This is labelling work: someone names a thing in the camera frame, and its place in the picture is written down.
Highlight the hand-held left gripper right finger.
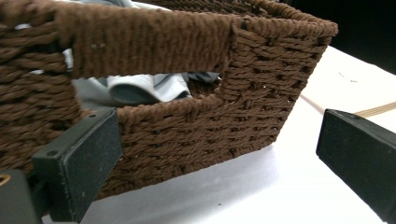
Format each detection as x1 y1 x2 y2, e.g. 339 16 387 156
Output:
316 108 396 224

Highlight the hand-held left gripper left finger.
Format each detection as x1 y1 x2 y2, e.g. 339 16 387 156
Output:
31 106 124 224

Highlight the grey-blue cloth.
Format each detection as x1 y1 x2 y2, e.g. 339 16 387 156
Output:
13 0 222 110

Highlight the brown woven basket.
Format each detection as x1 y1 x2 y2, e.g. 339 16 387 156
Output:
0 0 339 201

